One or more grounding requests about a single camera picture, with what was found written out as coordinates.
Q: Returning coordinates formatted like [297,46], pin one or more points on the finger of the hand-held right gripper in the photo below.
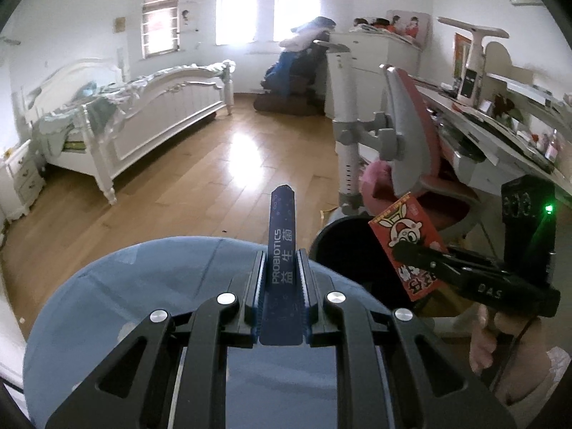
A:
[469,260]
[442,275]

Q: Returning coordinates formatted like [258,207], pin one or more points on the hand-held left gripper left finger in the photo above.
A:
[254,286]

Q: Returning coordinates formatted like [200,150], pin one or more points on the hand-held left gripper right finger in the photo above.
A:
[305,286]

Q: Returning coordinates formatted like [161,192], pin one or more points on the dark blue sachet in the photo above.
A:
[281,241]

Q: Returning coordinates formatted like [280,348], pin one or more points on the black round trash bin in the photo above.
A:
[339,241]

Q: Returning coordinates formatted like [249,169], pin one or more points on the red printed packet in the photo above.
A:
[402,228]

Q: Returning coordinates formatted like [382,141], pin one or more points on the person's right forearm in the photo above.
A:
[552,371]

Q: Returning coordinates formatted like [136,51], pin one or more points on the person's right hand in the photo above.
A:
[509,353]

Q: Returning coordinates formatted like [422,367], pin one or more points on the white and grey desk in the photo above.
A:
[482,129]

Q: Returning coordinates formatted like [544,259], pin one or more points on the blue round stool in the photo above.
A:
[134,286]

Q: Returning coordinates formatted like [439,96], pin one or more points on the pink and grey chair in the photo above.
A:
[402,111]

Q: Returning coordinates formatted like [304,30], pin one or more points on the small black display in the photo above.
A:
[468,85]

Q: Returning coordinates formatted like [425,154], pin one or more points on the dark brown floor cushion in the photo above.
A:
[286,105]

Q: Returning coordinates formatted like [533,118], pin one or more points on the orange framed picture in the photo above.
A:
[461,56]

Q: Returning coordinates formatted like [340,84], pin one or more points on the white desk lamp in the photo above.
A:
[476,49]

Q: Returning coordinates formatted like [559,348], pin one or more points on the white wooden bed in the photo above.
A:
[147,111]

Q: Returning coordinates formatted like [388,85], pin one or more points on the white cabinet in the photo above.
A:
[384,53]

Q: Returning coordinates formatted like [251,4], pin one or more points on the pile of clothes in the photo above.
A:
[297,58]

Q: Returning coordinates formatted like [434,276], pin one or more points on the pale green blanket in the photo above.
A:
[107,102]

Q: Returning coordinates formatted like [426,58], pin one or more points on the white nightstand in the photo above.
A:
[20,183]

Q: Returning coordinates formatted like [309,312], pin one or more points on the bright window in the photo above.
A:
[297,4]
[236,9]

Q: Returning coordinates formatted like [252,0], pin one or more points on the window with brown blind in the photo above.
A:
[160,22]

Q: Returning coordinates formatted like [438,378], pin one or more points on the wall poster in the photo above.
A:
[409,27]

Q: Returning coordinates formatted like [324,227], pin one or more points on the small yellow wall plaque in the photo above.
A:
[119,24]

